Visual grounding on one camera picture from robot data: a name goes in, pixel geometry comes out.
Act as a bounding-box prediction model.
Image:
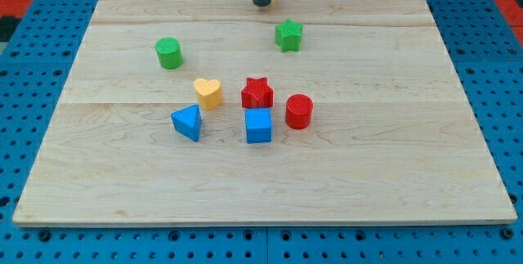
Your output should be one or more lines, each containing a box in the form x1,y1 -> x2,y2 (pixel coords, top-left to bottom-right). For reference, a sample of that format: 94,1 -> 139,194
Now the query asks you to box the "red cylinder block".
285,94 -> 314,129

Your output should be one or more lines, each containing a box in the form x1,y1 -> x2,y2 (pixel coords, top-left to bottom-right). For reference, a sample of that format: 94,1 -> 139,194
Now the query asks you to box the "red star block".
241,77 -> 274,109

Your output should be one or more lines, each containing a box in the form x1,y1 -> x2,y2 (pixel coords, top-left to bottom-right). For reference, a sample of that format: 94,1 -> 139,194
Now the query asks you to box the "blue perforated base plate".
1,0 -> 522,263

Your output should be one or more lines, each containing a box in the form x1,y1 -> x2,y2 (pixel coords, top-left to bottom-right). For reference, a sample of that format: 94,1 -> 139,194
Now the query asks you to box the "blue triangle block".
171,105 -> 202,142

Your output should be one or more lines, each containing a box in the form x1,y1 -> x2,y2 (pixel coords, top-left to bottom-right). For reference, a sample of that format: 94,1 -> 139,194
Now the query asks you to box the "blue cube block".
244,108 -> 272,144

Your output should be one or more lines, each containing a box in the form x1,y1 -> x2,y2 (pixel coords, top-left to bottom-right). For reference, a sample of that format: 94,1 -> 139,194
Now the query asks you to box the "wooden board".
13,0 -> 517,227

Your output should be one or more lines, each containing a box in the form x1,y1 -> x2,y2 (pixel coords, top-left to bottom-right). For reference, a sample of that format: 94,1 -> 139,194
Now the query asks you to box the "green star block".
275,19 -> 303,52

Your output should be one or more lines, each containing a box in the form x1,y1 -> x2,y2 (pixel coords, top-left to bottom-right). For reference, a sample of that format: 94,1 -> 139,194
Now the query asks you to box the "green cylinder block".
154,37 -> 183,69

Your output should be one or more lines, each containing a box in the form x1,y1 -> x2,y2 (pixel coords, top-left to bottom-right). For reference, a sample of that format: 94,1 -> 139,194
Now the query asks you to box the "yellow heart block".
194,78 -> 223,110

